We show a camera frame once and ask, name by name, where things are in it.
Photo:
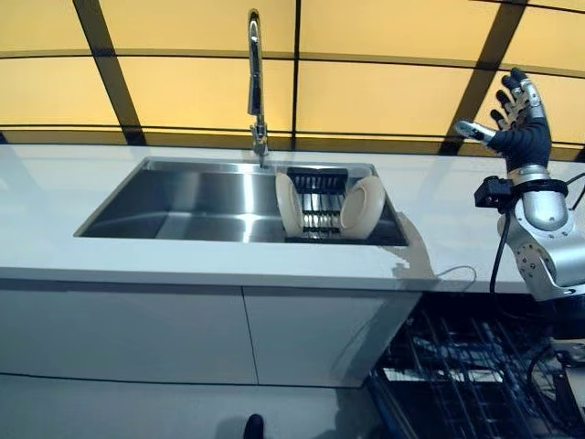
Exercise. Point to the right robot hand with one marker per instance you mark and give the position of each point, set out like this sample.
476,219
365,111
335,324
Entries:
525,137

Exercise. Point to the cream ceramic plate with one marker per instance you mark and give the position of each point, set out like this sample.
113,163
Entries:
361,206
285,206

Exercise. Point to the black dish drying rack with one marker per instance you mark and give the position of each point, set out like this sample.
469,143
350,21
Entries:
315,183

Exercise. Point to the chrome kitchen faucet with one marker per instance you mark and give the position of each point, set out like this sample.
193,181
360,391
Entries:
256,91

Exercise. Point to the white cabinet door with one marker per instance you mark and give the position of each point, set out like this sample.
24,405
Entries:
114,334
320,338

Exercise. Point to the stainless steel sink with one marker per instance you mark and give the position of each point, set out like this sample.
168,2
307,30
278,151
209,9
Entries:
183,201

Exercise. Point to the dark robot body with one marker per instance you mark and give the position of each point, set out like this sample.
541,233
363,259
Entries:
254,427

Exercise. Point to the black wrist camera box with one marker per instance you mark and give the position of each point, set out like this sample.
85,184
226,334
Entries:
491,192

